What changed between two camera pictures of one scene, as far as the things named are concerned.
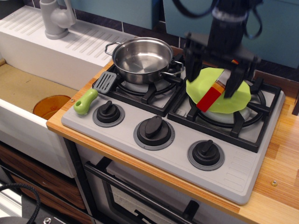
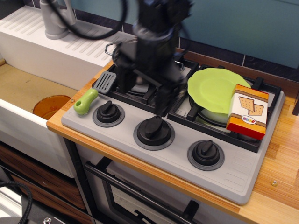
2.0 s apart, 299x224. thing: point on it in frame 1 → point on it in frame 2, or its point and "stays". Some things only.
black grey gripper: x=225 y=42 → x=153 y=53
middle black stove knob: x=154 y=134 stays
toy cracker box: x=217 y=88 → x=248 y=111
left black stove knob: x=108 y=115 stays
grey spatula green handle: x=103 y=83 stays
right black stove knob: x=206 y=155 stays
